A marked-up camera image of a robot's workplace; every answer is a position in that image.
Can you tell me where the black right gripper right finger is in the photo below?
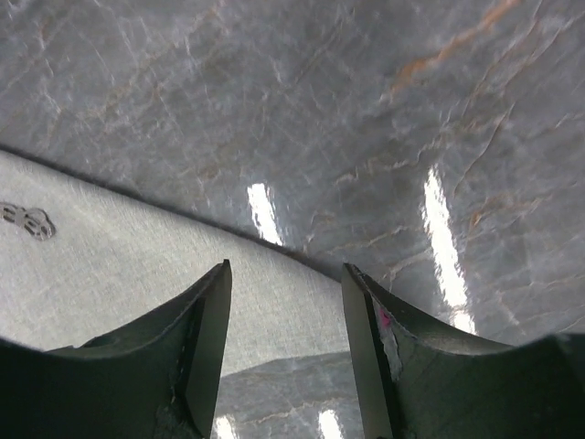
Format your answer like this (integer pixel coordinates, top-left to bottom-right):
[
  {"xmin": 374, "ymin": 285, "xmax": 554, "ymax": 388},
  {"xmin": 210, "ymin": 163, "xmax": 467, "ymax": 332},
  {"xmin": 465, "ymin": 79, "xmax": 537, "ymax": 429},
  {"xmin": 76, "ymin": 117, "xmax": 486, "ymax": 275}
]
[{"xmin": 342, "ymin": 264, "xmax": 584, "ymax": 438}]

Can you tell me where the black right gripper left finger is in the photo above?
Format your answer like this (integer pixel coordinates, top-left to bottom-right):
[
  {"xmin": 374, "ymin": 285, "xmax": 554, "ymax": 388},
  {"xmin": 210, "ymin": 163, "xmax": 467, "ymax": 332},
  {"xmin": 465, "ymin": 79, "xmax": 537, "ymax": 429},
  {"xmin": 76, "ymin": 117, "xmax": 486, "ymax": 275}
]
[{"xmin": 1, "ymin": 262, "xmax": 232, "ymax": 438}]

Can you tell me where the grey cloth napkin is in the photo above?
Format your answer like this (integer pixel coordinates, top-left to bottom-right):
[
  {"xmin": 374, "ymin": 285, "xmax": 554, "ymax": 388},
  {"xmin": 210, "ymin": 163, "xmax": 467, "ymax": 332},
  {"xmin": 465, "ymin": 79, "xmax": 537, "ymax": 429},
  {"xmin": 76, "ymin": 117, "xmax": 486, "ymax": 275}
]
[{"xmin": 1, "ymin": 153, "xmax": 348, "ymax": 374}]

